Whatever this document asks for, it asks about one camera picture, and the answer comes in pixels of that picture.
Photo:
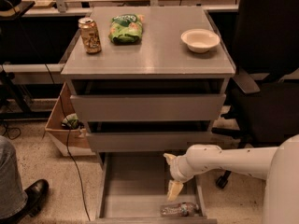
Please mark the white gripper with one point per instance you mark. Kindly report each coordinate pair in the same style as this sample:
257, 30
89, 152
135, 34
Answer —
178, 168

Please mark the clear plastic water bottle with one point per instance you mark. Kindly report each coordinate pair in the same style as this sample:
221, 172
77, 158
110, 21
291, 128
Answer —
179, 210

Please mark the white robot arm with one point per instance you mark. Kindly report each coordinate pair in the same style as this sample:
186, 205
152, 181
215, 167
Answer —
278, 166

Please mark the grey open bottom drawer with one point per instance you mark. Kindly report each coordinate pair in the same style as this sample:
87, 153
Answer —
134, 187

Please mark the grey top drawer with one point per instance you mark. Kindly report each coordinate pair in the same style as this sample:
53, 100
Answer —
177, 107

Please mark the grey middle drawer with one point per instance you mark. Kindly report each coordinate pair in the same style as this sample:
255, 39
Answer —
130, 142

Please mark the grey drawer cabinet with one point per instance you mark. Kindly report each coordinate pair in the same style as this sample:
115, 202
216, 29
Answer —
160, 64

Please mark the green bag in box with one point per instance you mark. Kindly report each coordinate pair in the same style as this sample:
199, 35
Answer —
72, 122

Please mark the cardboard box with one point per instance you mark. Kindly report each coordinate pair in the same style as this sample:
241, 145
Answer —
72, 142

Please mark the white paper bowl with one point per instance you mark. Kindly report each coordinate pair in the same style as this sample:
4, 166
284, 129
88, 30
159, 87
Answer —
200, 40

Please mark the black leather shoe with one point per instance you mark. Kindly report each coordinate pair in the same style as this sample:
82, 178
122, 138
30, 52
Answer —
36, 197

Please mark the green chip bag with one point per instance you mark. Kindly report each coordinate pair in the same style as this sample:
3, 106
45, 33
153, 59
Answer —
126, 29

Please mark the gold soda can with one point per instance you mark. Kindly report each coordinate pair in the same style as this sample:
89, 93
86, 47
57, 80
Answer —
89, 34

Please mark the blue jeans leg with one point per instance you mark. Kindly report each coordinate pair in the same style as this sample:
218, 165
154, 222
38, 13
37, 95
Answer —
12, 196

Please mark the black office chair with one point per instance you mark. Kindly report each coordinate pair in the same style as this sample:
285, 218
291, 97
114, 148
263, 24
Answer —
262, 37

